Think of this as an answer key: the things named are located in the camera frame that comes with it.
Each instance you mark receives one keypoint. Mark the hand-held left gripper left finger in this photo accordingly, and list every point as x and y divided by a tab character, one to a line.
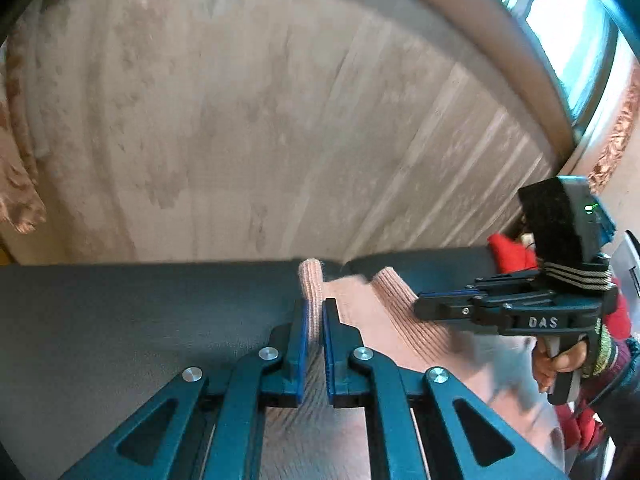
300	345

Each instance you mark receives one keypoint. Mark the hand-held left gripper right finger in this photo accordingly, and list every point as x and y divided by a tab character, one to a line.
328	355

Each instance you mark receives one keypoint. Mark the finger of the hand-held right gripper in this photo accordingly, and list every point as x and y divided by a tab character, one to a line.
445	310
460	291

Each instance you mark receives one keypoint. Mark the pink knit sweater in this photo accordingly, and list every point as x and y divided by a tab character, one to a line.
380	330

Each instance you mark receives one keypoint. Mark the person's right forearm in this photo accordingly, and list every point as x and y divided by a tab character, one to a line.
620	375

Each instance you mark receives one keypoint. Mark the person's right hand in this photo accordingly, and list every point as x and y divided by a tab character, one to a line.
542	367

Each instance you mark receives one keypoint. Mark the red knit sweater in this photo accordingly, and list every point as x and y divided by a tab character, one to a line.
510	252

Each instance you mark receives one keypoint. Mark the clear storage box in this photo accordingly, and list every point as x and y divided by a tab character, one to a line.
632	265

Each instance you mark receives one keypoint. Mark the brown floral curtain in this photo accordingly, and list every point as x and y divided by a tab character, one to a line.
20	195
617	140

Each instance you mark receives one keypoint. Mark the black leather bench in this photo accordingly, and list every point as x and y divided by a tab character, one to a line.
125	320

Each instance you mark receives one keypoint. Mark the window with wooden frame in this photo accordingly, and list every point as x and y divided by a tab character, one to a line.
565	20

